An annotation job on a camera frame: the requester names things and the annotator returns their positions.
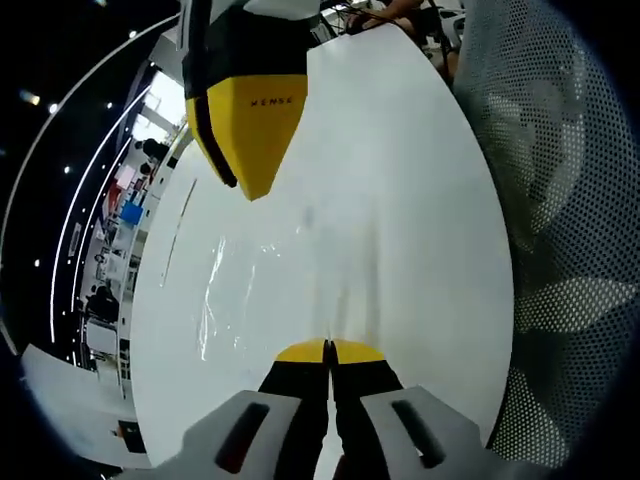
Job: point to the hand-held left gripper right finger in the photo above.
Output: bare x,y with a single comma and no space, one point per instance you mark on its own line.
370,410

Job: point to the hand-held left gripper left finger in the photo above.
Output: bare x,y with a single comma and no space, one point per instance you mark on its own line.
295,410

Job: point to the pile of clear food packaging bags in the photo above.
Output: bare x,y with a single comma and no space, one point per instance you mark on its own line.
260,300

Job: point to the blue box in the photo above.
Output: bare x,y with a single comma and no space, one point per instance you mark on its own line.
131,214

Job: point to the long curved ceiling light strip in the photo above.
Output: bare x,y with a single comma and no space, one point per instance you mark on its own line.
85,200
55,130

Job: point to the white square pillar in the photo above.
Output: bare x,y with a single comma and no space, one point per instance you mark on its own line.
75,395

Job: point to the grey mesh office chair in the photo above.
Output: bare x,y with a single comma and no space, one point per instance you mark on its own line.
560,200

